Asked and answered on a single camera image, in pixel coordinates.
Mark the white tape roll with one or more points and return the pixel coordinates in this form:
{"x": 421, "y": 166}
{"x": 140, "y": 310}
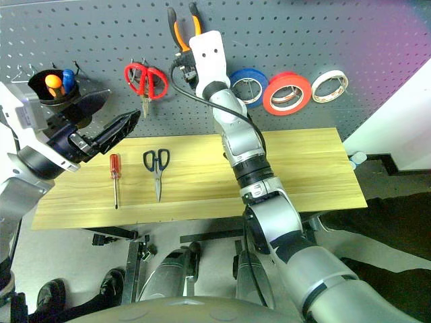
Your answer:
{"x": 318, "y": 92}

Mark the black flat cross bar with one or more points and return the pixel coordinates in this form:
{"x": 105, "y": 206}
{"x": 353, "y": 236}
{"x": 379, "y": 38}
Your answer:
{"x": 208, "y": 236}

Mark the blue tape roll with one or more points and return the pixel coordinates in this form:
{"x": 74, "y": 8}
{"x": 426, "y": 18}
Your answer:
{"x": 249, "y": 74}

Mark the black shoe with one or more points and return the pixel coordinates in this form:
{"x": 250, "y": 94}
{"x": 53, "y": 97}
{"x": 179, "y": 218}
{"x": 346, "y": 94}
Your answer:
{"x": 112, "y": 286}
{"x": 50, "y": 296}

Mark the orange black needle-nose pliers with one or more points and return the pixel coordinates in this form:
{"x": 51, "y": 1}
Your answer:
{"x": 182, "y": 38}

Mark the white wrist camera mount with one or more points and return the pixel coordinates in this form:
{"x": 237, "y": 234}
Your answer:
{"x": 210, "y": 65}
{"x": 8, "y": 111}

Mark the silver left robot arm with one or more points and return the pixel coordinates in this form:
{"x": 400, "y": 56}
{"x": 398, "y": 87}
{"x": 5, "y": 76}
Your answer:
{"x": 13, "y": 202}

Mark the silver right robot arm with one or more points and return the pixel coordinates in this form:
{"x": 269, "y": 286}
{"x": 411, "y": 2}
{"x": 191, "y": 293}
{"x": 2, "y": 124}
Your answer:
{"x": 279, "y": 218}

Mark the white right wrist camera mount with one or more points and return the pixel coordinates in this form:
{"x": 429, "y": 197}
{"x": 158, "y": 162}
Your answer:
{"x": 210, "y": 65}

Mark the black table leg frame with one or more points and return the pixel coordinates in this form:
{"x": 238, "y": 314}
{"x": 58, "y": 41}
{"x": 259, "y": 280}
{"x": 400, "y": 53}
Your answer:
{"x": 133, "y": 266}

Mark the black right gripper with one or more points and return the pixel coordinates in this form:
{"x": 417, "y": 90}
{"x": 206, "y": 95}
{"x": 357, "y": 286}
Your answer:
{"x": 189, "y": 69}

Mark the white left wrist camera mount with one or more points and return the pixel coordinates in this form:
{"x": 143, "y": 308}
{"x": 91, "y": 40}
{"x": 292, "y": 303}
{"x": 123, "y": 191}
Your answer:
{"x": 8, "y": 111}

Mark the pale blue round object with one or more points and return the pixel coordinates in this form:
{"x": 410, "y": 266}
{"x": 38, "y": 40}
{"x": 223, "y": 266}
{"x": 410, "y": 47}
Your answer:
{"x": 357, "y": 159}

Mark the grey perforated pegboard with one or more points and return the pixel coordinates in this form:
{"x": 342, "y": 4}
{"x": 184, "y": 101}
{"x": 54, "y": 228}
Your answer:
{"x": 303, "y": 33}

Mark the silver rounded leg shell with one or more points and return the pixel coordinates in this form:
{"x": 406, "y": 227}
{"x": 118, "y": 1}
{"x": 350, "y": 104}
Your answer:
{"x": 168, "y": 276}
{"x": 249, "y": 279}

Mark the dark purple plastic cup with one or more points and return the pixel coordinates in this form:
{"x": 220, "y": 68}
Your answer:
{"x": 38, "y": 87}

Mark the wide red tape roll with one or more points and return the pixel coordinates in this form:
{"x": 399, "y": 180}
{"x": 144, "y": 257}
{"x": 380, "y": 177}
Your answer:
{"x": 269, "y": 97}

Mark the narrow red tape roll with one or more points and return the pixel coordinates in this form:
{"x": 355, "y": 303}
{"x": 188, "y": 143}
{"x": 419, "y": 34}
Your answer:
{"x": 286, "y": 99}

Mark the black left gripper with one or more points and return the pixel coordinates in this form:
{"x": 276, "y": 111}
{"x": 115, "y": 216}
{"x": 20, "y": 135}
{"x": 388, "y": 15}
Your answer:
{"x": 62, "y": 141}

